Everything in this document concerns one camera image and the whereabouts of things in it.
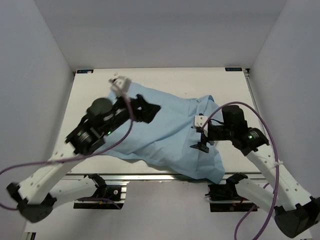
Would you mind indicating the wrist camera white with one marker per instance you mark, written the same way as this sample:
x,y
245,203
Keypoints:
x,y
201,122
120,85

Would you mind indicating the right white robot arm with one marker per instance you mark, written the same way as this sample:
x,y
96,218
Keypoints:
x,y
293,208

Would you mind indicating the right blue table sticker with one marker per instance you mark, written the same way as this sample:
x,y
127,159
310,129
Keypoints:
x,y
233,69

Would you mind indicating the left blue table sticker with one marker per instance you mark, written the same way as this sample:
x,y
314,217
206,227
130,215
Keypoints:
x,y
84,71

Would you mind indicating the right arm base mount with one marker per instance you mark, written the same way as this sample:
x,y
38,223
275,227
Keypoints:
x,y
224,198

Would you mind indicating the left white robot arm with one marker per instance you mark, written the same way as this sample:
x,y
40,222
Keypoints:
x,y
39,194

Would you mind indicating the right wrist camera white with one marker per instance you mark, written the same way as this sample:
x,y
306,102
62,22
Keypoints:
x,y
201,122

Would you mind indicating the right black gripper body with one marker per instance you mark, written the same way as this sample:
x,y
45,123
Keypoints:
x,y
217,132

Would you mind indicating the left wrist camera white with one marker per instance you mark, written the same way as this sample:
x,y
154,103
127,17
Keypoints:
x,y
120,85

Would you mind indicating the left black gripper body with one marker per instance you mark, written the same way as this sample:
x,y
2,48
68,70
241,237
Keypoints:
x,y
124,114

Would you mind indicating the light blue pillowcase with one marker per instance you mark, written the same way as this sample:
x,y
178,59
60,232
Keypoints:
x,y
167,140

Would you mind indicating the blue table sticker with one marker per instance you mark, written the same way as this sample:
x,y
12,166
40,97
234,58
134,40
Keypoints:
x,y
233,69
84,71

